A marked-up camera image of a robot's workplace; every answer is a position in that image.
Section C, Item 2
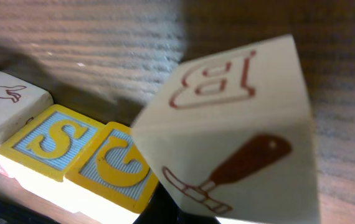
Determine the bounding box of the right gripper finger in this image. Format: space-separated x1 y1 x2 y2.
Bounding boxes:
133 184 220 224

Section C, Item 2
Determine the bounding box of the wooden block blue H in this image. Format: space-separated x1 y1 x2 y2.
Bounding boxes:
65 122 158 216

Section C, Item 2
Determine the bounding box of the wooden block red drawing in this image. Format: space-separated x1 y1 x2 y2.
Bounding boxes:
131 35 320 223

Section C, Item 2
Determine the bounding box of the wooden block green bottom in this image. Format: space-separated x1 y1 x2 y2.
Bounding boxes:
0 105 105 182

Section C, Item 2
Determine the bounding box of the red letter A block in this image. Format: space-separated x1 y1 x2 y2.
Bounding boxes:
0 72 54 178

